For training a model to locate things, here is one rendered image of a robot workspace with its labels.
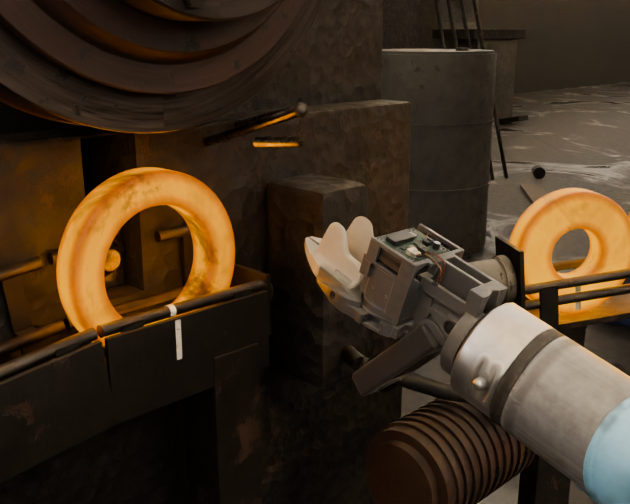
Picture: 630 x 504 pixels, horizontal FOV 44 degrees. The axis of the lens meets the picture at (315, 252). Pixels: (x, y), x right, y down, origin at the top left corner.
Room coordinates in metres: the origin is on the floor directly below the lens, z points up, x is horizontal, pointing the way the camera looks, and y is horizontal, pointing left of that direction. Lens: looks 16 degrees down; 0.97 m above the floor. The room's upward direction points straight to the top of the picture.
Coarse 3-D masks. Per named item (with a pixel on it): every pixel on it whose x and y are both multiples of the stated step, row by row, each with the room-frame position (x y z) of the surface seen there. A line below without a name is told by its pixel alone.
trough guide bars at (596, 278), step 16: (608, 272) 0.91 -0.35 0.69; (624, 272) 0.91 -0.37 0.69; (528, 288) 0.89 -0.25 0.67; (544, 288) 0.89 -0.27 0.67; (560, 288) 0.89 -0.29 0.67; (608, 288) 0.91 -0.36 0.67; (624, 288) 0.91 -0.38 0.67; (528, 304) 0.89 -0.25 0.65; (544, 304) 0.89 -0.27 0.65; (560, 304) 0.89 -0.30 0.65; (544, 320) 0.89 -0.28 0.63
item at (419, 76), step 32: (384, 64) 3.41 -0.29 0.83; (416, 64) 3.33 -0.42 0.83; (448, 64) 3.31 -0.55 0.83; (480, 64) 3.37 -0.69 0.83; (384, 96) 3.41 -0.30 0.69; (416, 96) 3.32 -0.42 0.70; (448, 96) 3.31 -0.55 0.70; (480, 96) 3.38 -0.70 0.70; (416, 128) 3.32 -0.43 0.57; (448, 128) 3.32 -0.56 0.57; (480, 128) 3.39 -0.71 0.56; (416, 160) 3.32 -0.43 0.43; (448, 160) 3.32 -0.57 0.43; (480, 160) 3.40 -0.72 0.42; (416, 192) 3.31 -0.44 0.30; (448, 192) 3.31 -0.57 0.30; (480, 192) 3.41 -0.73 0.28; (416, 224) 3.32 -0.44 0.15; (448, 224) 3.32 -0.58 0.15; (480, 224) 3.43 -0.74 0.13
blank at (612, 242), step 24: (552, 192) 0.94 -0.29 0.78; (576, 192) 0.92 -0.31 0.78; (528, 216) 0.92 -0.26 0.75; (552, 216) 0.91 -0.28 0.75; (576, 216) 0.92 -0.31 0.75; (600, 216) 0.92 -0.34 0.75; (624, 216) 0.93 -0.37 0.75; (528, 240) 0.91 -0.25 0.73; (552, 240) 0.91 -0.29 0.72; (600, 240) 0.92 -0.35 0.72; (624, 240) 0.93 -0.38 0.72; (528, 264) 0.91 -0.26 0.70; (552, 264) 0.92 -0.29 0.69; (600, 264) 0.92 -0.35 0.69; (624, 264) 0.93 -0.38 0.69; (576, 288) 0.92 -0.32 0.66; (576, 312) 0.92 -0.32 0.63
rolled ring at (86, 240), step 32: (96, 192) 0.70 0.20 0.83; (128, 192) 0.69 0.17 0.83; (160, 192) 0.72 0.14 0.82; (192, 192) 0.74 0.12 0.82; (96, 224) 0.67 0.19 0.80; (192, 224) 0.77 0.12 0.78; (224, 224) 0.77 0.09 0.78; (64, 256) 0.67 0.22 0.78; (96, 256) 0.67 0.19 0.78; (224, 256) 0.77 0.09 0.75; (64, 288) 0.66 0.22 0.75; (96, 288) 0.67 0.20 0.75; (192, 288) 0.76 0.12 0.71; (224, 288) 0.77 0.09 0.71; (96, 320) 0.67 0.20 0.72; (160, 320) 0.73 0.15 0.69
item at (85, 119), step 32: (320, 0) 0.84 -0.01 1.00; (0, 32) 0.61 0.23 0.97; (288, 32) 0.81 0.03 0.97; (0, 64) 0.60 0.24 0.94; (32, 64) 0.62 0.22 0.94; (256, 64) 0.78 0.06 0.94; (32, 96) 0.62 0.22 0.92; (64, 96) 0.64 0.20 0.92; (96, 96) 0.66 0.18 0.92; (128, 96) 0.68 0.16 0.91; (160, 96) 0.70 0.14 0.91; (192, 96) 0.73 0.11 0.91; (224, 96) 0.75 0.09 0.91; (128, 128) 0.68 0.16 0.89; (160, 128) 0.70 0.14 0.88
